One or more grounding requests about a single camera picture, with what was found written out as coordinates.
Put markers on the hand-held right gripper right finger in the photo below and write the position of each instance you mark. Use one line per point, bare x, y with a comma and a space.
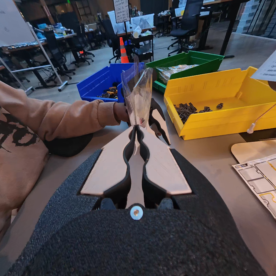
166, 172

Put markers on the heap of black connector pegs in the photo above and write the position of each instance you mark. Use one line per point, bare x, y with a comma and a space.
189, 111

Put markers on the yellow storage bin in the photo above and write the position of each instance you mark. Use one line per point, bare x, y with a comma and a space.
215, 125

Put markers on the blue storage bin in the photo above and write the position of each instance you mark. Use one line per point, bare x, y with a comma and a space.
92, 84

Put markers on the dark office desk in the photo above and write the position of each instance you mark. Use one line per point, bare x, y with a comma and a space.
233, 17

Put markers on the black armrest pad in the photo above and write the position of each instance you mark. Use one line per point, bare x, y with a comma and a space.
69, 144

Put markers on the grey desk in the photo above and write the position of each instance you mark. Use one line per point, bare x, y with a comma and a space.
215, 172

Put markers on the white printed booklet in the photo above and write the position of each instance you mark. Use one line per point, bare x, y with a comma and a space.
267, 69

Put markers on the green storage bin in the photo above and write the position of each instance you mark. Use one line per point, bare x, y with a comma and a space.
207, 62

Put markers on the white sign board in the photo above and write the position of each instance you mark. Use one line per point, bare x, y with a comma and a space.
121, 10

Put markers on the clear bag of parts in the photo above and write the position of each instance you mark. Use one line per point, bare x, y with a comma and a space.
174, 72

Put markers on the whiteboard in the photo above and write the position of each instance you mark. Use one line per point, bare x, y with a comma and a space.
13, 21

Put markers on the white table leg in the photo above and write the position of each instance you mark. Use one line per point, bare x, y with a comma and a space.
47, 58

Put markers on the heap of dark mixed parts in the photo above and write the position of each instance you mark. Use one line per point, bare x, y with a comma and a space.
108, 92

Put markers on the black cart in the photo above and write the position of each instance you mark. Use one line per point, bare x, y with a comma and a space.
144, 47

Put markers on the clear plastic bag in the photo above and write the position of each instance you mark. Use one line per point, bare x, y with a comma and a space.
138, 95

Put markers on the person's left forearm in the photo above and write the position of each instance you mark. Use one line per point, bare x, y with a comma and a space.
60, 114

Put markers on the orange traffic cone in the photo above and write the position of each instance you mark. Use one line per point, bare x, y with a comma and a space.
123, 51

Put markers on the person's left hand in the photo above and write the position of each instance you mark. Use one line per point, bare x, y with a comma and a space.
121, 113

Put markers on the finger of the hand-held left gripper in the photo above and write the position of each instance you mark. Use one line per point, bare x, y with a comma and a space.
157, 120

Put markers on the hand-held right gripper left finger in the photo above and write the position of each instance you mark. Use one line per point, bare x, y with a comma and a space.
108, 170

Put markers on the black office chair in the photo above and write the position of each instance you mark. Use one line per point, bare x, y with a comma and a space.
185, 26
82, 49

